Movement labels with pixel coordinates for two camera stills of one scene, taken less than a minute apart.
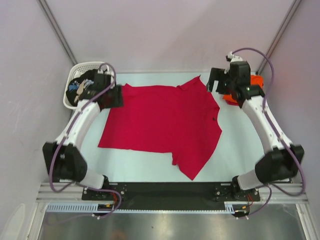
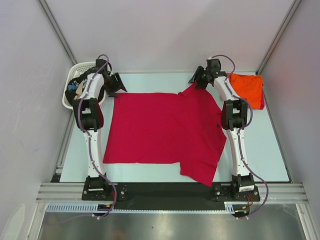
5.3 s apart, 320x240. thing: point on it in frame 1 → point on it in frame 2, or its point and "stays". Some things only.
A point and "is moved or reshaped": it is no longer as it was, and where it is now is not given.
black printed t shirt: [82, 87] stays
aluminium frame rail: [62, 192] stays
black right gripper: [216, 74] → [197, 76]
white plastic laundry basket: [77, 70] stays
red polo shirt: [182, 120] is moved or reshaped
